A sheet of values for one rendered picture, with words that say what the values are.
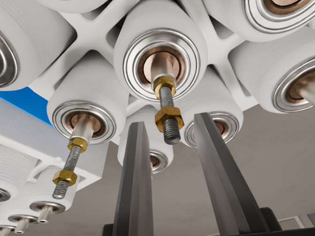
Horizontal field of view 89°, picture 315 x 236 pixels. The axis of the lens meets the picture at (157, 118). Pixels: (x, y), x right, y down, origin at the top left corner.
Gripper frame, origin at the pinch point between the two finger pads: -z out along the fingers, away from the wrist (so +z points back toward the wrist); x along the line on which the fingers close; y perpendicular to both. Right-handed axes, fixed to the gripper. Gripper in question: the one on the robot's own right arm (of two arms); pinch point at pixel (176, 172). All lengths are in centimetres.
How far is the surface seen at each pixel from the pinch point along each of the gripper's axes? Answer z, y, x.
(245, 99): -17.9, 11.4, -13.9
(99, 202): -36, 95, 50
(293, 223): -31, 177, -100
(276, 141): -36, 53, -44
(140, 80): -10.7, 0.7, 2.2
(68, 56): -18.0, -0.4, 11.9
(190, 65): -10.6, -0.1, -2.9
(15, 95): -26.3, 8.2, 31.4
